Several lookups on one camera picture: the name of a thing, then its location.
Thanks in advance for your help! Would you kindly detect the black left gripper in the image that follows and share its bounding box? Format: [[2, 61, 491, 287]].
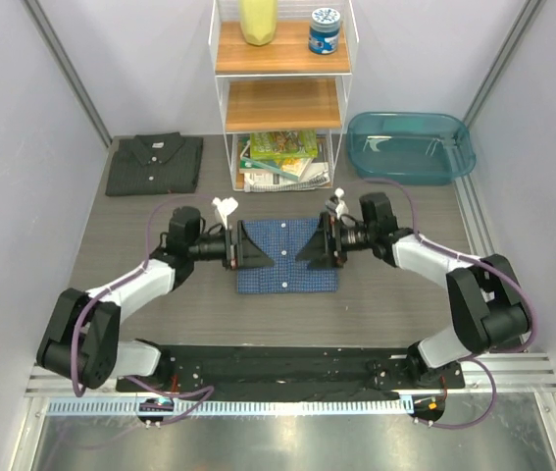
[[188, 220, 273, 271]]

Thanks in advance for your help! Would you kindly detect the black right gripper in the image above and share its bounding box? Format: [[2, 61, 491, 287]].
[[296, 212, 376, 271]]

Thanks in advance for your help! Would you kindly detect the blue plaid long sleeve shirt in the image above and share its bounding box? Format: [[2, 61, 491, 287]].
[[237, 218, 338, 294]]

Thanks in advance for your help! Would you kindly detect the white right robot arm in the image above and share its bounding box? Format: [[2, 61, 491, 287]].
[[296, 189, 532, 388]]

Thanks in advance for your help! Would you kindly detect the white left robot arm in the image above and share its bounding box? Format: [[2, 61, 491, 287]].
[[36, 198, 274, 395]]

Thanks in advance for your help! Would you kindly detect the stack of books and papers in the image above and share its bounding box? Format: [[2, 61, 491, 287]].
[[236, 134, 330, 192]]

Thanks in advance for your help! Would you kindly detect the green picture book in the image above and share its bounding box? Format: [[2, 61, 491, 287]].
[[250, 130, 318, 160]]

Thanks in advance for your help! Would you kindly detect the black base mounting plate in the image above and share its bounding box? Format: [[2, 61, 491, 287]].
[[140, 345, 465, 402]]

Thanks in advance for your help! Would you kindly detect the folded dark grey shirt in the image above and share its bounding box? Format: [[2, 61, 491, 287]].
[[105, 132, 204, 197]]

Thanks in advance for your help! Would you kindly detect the teal plastic basin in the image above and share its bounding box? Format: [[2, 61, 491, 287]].
[[345, 112, 477, 185]]

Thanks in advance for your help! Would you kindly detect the blue jar with lid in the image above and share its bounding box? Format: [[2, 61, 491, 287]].
[[308, 7, 341, 55]]

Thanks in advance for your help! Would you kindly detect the yellow vase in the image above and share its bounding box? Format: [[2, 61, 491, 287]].
[[238, 0, 278, 46]]

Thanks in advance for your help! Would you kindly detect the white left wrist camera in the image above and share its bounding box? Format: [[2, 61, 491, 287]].
[[211, 197, 238, 230]]

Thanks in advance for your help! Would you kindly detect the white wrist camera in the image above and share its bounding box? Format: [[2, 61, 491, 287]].
[[325, 187, 349, 221], [211, 197, 238, 230]]

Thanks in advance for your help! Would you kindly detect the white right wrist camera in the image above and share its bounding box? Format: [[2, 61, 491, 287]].
[[325, 187, 349, 221]]

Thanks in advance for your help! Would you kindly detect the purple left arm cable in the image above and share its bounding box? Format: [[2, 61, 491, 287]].
[[72, 194, 220, 426]]

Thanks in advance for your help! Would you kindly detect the white wire wooden shelf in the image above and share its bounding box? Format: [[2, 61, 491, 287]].
[[208, 1, 360, 191]]

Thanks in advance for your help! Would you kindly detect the white slotted cable duct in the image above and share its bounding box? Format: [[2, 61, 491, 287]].
[[47, 395, 414, 417]]

